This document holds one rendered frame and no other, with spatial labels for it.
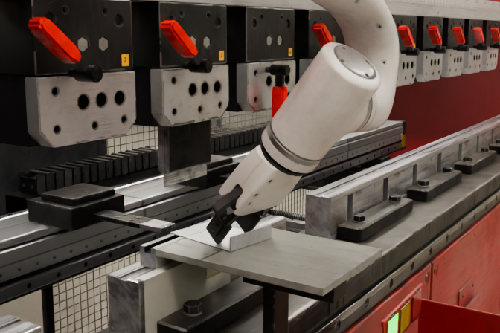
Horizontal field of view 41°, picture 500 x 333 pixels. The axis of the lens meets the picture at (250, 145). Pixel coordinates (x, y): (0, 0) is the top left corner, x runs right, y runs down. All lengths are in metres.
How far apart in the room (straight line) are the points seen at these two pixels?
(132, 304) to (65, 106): 0.31
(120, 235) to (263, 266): 0.45
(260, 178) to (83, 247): 0.45
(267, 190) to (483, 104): 2.21
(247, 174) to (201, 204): 0.58
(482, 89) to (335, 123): 2.23
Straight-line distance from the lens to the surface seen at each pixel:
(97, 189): 1.18
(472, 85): 3.03
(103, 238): 1.24
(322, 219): 1.40
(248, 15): 1.05
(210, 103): 0.97
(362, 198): 1.53
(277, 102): 1.08
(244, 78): 1.05
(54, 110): 0.76
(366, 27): 0.87
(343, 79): 0.78
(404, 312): 1.22
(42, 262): 1.16
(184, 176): 1.01
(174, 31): 0.85
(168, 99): 0.90
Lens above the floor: 1.30
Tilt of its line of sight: 10 degrees down
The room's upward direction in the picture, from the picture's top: straight up
